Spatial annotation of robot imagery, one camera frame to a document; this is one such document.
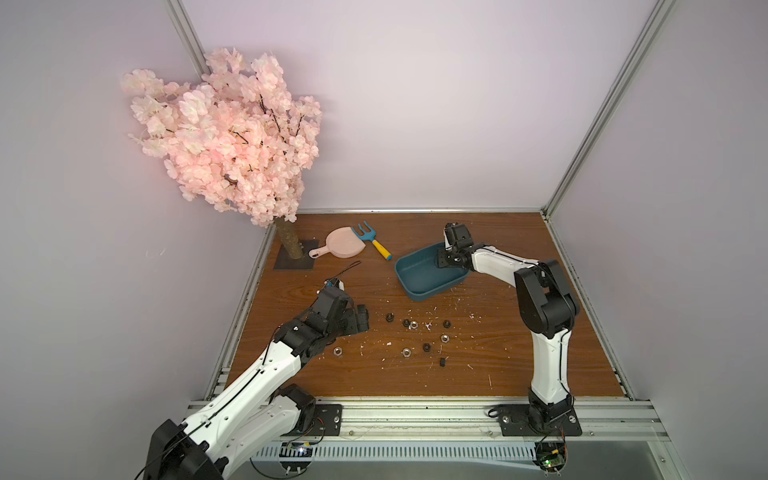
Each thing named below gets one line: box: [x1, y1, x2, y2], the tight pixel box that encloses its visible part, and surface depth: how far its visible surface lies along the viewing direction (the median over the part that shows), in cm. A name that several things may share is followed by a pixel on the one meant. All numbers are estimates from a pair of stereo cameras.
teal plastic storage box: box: [394, 242, 471, 302], surface depth 101 cm
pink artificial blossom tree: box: [122, 47, 322, 260], surface depth 67 cm
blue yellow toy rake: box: [351, 221, 393, 261], surface depth 112 cm
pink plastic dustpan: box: [308, 226, 366, 259], surface depth 113 cm
